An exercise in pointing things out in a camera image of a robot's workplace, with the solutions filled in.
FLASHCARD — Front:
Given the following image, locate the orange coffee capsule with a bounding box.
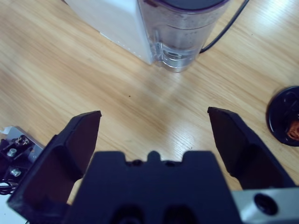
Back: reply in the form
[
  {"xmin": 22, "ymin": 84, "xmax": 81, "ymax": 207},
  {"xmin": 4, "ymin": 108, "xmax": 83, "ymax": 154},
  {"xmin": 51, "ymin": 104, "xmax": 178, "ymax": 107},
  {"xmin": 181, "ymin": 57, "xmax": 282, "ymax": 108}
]
[{"xmin": 286, "ymin": 120, "xmax": 299, "ymax": 142}]

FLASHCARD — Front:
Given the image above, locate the clear water tank grey lid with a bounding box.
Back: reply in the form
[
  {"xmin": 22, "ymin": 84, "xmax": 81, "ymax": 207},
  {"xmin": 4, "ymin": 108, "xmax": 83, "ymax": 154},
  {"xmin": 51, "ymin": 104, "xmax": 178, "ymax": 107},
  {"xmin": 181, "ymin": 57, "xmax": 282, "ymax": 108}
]
[{"xmin": 137, "ymin": 0, "xmax": 231, "ymax": 73}]

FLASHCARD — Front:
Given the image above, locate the black cable at mount block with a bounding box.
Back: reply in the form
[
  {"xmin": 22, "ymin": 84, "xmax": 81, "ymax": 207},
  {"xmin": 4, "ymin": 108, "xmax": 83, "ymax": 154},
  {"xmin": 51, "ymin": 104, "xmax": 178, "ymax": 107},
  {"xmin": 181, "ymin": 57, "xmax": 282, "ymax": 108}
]
[{"xmin": 0, "ymin": 179, "xmax": 19, "ymax": 196}]

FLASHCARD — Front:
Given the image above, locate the black power cable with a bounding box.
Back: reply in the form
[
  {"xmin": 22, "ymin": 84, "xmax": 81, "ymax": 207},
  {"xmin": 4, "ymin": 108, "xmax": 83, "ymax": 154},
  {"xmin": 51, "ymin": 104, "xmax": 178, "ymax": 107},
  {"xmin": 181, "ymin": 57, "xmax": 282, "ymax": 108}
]
[{"xmin": 199, "ymin": 0, "xmax": 250, "ymax": 54}]

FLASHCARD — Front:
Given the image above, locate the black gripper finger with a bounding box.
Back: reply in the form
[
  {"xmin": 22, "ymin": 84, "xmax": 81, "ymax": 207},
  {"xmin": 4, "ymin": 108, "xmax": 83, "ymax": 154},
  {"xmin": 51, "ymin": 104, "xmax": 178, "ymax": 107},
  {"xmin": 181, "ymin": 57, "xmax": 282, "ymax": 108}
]
[
  {"xmin": 207, "ymin": 106, "xmax": 297, "ymax": 191},
  {"xmin": 7, "ymin": 110, "xmax": 103, "ymax": 224}
]

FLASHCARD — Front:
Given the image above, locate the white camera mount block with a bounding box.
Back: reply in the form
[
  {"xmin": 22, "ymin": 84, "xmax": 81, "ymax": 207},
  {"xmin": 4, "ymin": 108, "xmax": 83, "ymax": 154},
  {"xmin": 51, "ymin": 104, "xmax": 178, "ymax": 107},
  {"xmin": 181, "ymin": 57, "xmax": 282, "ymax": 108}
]
[{"xmin": 0, "ymin": 126, "xmax": 45, "ymax": 224}]

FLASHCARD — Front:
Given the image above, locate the black capsule holder with rods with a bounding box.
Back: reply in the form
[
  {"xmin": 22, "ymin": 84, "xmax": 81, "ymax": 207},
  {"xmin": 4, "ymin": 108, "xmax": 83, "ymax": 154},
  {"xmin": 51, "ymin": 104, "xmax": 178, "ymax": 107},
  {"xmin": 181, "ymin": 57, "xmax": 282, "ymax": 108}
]
[{"xmin": 266, "ymin": 85, "xmax": 299, "ymax": 147}]

